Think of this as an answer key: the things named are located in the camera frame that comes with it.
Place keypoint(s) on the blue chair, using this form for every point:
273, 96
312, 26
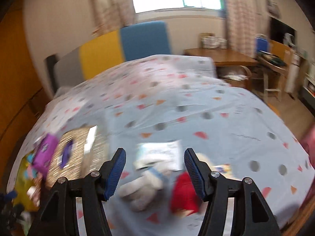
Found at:
262, 43

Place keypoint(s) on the red plush toy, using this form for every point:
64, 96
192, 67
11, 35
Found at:
184, 200

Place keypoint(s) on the wooden wardrobe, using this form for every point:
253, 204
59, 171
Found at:
23, 98

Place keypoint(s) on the gold ornate tissue holder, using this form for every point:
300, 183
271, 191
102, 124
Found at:
78, 153

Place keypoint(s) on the grey yellow blue headboard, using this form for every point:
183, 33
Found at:
106, 51

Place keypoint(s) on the wooden desk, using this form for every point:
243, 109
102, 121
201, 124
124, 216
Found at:
232, 66

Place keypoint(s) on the white wet wipes pack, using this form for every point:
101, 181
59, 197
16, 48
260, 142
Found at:
148, 154

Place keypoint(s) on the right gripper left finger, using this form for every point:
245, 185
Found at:
98, 187

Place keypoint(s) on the white plush toy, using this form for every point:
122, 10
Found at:
143, 190

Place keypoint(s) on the gold tin tray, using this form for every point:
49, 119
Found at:
28, 185

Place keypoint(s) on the patterned light blue bedspread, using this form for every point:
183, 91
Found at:
167, 98

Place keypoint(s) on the beige patterned curtain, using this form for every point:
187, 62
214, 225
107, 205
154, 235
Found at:
241, 23

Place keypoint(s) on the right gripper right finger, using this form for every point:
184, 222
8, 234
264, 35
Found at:
211, 188

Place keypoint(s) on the purple tissue box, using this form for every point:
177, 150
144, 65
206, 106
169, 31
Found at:
45, 147

